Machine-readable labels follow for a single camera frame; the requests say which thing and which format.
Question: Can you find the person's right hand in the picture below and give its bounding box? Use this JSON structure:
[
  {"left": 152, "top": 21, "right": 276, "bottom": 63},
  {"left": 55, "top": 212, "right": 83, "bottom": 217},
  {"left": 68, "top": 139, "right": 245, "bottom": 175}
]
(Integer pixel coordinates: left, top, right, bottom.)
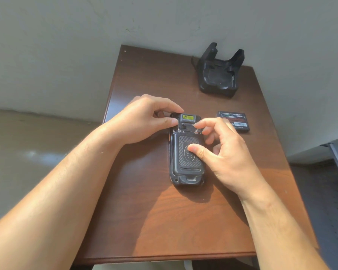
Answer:
[{"left": 187, "top": 117, "right": 271, "bottom": 200}]

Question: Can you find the person's left hand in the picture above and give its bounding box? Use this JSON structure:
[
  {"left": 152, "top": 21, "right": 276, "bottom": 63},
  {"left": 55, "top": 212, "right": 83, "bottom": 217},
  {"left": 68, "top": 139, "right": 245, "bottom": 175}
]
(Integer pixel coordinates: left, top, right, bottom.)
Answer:
[{"left": 100, "top": 94, "right": 185, "bottom": 145}]

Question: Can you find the black rugged handheld scanner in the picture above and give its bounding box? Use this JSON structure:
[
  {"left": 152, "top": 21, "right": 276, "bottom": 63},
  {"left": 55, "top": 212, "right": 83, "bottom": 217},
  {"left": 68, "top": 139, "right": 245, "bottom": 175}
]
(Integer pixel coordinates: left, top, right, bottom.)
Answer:
[{"left": 168, "top": 112, "right": 206, "bottom": 187}]

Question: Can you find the person's left forearm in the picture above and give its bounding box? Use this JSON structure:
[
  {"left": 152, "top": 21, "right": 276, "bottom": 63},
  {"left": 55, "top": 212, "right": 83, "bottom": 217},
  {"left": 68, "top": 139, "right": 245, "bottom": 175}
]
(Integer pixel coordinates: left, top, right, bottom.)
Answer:
[{"left": 0, "top": 129, "right": 125, "bottom": 270}]

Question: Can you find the person's right forearm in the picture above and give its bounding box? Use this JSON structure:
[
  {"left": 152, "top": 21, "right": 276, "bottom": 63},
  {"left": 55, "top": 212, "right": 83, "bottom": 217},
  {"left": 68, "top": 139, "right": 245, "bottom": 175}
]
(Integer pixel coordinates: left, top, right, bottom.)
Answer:
[{"left": 238, "top": 185, "right": 330, "bottom": 270}]

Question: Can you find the black flat battery pack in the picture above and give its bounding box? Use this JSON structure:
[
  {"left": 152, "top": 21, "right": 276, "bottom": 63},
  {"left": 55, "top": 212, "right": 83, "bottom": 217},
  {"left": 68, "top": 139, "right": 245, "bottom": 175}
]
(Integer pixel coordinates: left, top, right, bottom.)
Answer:
[{"left": 216, "top": 111, "right": 250, "bottom": 133}]

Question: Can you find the black charging cradle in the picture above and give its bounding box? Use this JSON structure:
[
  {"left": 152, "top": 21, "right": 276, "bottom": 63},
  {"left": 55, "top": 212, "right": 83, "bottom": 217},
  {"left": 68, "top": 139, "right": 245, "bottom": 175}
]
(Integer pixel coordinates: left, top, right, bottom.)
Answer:
[{"left": 197, "top": 42, "right": 245, "bottom": 98}]

